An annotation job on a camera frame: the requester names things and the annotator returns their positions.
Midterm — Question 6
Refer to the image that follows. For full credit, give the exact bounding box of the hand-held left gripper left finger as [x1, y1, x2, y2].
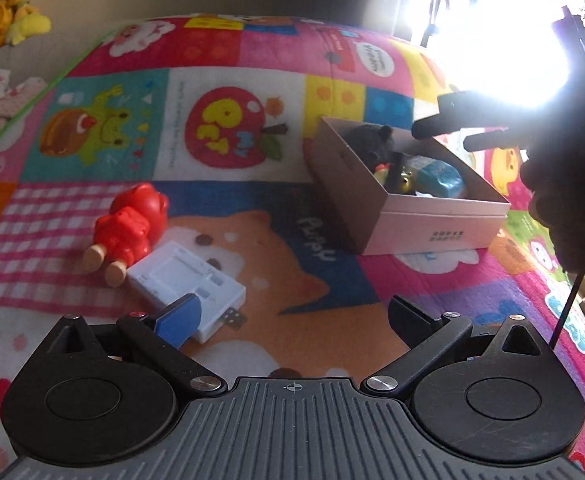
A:
[47, 294, 228, 398]

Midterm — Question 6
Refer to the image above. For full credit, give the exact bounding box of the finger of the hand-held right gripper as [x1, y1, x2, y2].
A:
[463, 129, 523, 152]
[411, 90, 478, 140]

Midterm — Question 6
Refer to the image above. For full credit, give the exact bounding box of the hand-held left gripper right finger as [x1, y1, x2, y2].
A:
[361, 296, 548, 401]

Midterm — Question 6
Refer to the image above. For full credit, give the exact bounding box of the white plastic case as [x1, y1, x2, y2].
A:
[126, 240, 248, 345]

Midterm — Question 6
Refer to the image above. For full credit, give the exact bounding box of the blue tissue packet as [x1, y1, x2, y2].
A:
[407, 156, 468, 200]

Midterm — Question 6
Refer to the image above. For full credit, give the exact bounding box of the yellow green small toy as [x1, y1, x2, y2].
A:
[389, 162, 420, 195]

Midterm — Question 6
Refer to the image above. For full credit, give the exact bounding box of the black plush bear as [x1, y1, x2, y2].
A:
[345, 125, 398, 171]

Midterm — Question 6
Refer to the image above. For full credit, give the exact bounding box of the white cardboard box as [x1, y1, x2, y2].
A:
[303, 116, 512, 257]

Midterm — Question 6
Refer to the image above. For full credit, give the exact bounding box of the red toy figure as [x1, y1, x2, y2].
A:
[82, 182, 170, 288]

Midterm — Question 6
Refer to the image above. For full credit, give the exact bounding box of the person's right hand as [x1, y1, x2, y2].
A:
[519, 132, 585, 278]

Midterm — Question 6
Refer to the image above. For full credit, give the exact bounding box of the colourful cartoon play mat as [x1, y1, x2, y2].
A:
[0, 12, 585, 480]

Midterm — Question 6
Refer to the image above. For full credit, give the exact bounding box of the yellow-green plush toy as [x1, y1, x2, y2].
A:
[5, 5, 52, 46]

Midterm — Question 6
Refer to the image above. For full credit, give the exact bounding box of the black cable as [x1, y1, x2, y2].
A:
[549, 270, 584, 350]

